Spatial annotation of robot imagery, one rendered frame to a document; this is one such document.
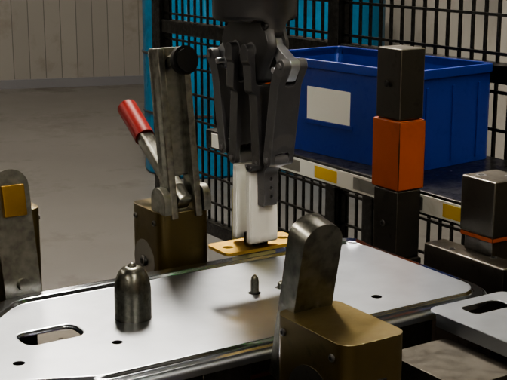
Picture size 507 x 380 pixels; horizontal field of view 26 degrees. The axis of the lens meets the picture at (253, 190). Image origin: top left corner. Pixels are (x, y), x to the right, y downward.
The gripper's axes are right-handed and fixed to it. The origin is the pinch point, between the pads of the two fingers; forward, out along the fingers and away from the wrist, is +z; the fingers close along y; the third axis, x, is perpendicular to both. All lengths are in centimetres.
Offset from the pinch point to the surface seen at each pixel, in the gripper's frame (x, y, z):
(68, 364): -21.7, 6.9, 8.8
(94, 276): 119, -305, 108
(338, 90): 36, -35, -4
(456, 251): 25.5, -0.3, 8.8
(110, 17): 371, -823, 46
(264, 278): 3.2, -3.3, 8.8
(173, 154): -0.4, -14.7, -2.0
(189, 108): 1.3, -14.4, -6.6
